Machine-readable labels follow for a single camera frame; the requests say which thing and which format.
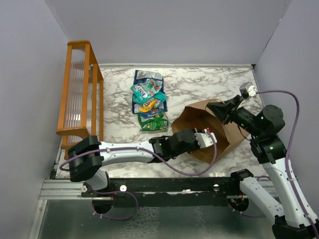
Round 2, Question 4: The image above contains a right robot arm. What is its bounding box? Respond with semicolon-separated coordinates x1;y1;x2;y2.
206;95;319;239

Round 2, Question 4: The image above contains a green yellow snack bag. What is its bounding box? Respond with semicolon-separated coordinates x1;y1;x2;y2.
138;111;169;132

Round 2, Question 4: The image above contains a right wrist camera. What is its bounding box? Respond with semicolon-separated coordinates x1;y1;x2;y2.
239;82;257;99

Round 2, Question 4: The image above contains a brown paper bag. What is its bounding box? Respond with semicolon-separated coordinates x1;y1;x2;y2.
171;99;249;161

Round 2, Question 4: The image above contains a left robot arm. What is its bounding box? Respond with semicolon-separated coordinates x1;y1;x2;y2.
68;129;208;197

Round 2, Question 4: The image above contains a wooden dish rack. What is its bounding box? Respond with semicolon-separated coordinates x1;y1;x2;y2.
56;40;104;151

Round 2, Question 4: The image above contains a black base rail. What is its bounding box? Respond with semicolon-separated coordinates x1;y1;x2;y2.
81;169;253;208

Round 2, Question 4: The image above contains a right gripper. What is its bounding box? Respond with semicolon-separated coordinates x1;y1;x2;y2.
208;94;264;137

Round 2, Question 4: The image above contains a teal snack packet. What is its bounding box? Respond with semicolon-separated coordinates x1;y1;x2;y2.
132;91;167;110
131;78;162;103

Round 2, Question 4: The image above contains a blue candy packet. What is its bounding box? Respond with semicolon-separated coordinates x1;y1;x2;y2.
139;108;164;119

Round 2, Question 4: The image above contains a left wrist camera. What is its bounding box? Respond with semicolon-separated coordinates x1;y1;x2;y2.
194;128;217;148

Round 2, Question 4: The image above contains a yellow snack packet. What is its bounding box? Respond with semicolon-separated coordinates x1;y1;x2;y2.
140;100;158;113

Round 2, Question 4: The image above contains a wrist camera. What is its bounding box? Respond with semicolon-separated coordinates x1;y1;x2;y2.
239;82;257;99
194;128;217;148

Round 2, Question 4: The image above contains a blue snack bag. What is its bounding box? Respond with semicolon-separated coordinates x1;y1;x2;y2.
132;94;168;114
133;70;164;86

